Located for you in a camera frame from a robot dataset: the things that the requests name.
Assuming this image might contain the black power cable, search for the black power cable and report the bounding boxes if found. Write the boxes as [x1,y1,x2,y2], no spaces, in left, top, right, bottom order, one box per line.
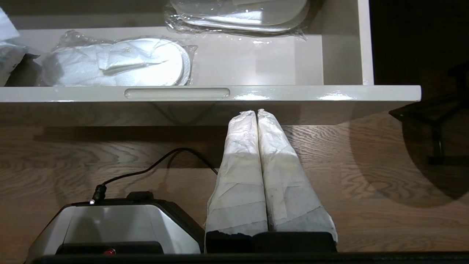
[89,148,219,205]

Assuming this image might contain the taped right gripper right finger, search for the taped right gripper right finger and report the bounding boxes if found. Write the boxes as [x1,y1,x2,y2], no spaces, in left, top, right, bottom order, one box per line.
[257,109,338,253]

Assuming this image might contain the black metal stand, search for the black metal stand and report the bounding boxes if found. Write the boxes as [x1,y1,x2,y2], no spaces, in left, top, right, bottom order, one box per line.
[388,64,469,166]

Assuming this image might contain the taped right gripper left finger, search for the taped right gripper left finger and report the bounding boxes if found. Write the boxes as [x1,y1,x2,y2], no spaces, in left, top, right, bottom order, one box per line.
[204,110,270,253]

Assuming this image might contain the blue patterned tissue pack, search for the blue patterned tissue pack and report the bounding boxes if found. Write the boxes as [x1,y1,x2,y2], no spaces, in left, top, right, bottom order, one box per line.
[0,7,40,87]

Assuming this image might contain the white slippers in plastic bag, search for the white slippers in plastic bag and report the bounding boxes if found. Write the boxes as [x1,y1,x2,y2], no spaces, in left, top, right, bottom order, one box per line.
[38,30,198,87]
[164,0,311,39]

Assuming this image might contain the white cabinet drawer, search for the white cabinet drawer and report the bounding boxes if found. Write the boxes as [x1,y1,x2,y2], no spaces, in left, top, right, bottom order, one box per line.
[0,0,422,127]

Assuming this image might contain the silver black robot base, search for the silver black robot base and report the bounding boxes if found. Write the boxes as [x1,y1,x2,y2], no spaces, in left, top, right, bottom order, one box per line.
[24,191,206,259]

